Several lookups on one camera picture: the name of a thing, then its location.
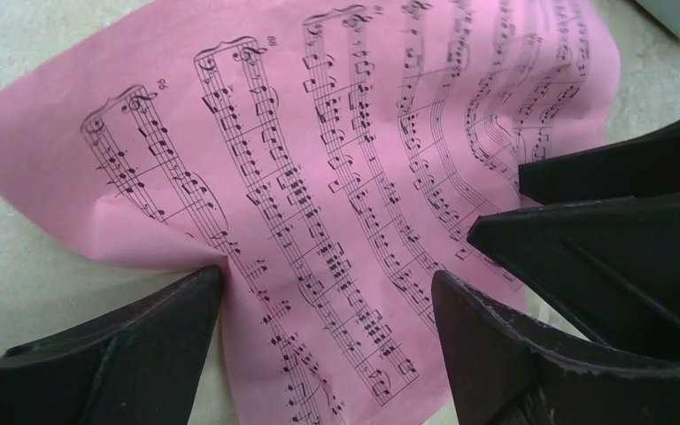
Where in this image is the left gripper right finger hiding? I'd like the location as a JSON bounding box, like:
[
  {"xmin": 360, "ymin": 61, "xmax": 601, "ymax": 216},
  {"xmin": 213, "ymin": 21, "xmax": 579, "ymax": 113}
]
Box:
[{"xmin": 431, "ymin": 271, "xmax": 680, "ymax": 424}]

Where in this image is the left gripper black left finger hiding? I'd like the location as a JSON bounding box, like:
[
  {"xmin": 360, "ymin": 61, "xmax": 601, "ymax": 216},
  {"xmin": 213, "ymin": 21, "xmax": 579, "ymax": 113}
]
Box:
[{"xmin": 0, "ymin": 267, "xmax": 224, "ymax": 424}]

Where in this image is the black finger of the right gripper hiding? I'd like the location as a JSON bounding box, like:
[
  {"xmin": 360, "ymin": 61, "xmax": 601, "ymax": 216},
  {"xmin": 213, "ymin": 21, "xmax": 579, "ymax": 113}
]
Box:
[{"xmin": 467, "ymin": 193, "xmax": 680, "ymax": 361}]

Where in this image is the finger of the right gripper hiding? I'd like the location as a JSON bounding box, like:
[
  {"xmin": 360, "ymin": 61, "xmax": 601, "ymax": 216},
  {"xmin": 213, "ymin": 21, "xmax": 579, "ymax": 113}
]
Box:
[{"xmin": 519, "ymin": 120, "xmax": 680, "ymax": 205}]

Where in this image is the pink sheet music page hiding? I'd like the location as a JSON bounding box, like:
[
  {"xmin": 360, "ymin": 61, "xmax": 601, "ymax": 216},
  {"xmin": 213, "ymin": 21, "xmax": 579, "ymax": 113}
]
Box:
[{"xmin": 0, "ymin": 1, "xmax": 620, "ymax": 424}]

